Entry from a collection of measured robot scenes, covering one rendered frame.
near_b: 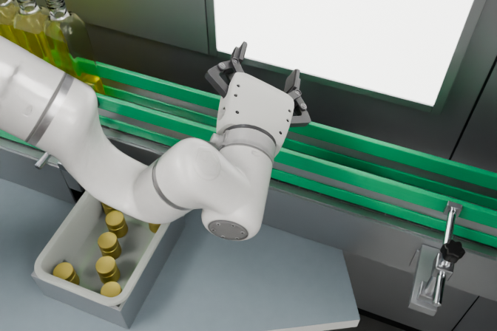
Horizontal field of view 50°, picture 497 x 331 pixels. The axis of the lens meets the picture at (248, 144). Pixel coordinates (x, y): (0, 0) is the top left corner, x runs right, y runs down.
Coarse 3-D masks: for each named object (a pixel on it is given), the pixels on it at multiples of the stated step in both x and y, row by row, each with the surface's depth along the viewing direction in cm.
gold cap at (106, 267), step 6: (102, 258) 91; (108, 258) 91; (96, 264) 91; (102, 264) 91; (108, 264) 91; (114, 264) 91; (102, 270) 90; (108, 270) 90; (114, 270) 91; (102, 276) 91; (108, 276) 91; (114, 276) 92; (102, 282) 93
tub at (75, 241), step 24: (72, 216) 94; (96, 216) 101; (72, 240) 95; (96, 240) 99; (120, 240) 99; (144, 240) 99; (48, 264) 90; (72, 264) 96; (120, 264) 96; (144, 264) 88; (72, 288) 85; (96, 288) 93
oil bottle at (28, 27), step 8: (40, 8) 91; (16, 16) 90; (24, 16) 90; (32, 16) 90; (40, 16) 91; (16, 24) 91; (24, 24) 90; (32, 24) 90; (40, 24) 91; (16, 32) 92; (24, 32) 91; (32, 32) 91; (40, 32) 91; (24, 40) 93; (32, 40) 92; (40, 40) 92; (24, 48) 95; (32, 48) 94; (40, 48) 93; (40, 56) 95; (48, 56) 95
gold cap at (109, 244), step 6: (102, 234) 94; (108, 234) 94; (114, 234) 94; (102, 240) 94; (108, 240) 94; (114, 240) 94; (102, 246) 93; (108, 246) 93; (114, 246) 93; (120, 246) 97; (102, 252) 94; (108, 252) 94; (114, 252) 94; (120, 252) 96; (114, 258) 96
